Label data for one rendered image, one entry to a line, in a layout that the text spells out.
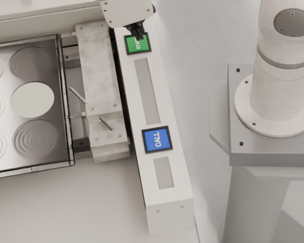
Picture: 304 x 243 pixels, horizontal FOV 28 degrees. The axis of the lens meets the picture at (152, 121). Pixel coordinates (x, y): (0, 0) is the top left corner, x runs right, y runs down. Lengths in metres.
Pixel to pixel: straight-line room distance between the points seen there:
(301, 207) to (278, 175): 0.89
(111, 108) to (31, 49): 0.27
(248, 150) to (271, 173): 0.08
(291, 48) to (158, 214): 0.41
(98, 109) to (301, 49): 0.46
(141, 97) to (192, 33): 1.41
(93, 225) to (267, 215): 0.61
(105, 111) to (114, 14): 0.22
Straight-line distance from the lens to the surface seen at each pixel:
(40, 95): 1.40
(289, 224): 1.96
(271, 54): 1.20
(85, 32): 1.49
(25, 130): 1.35
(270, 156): 1.33
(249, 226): 1.80
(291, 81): 1.25
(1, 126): 1.38
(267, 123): 1.35
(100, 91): 1.41
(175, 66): 2.57
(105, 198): 1.33
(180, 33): 2.68
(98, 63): 1.46
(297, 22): 1.04
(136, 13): 1.27
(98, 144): 1.29
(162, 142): 1.22
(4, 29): 1.53
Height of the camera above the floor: 2.00
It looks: 56 degrees down
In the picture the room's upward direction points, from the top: 5 degrees counter-clockwise
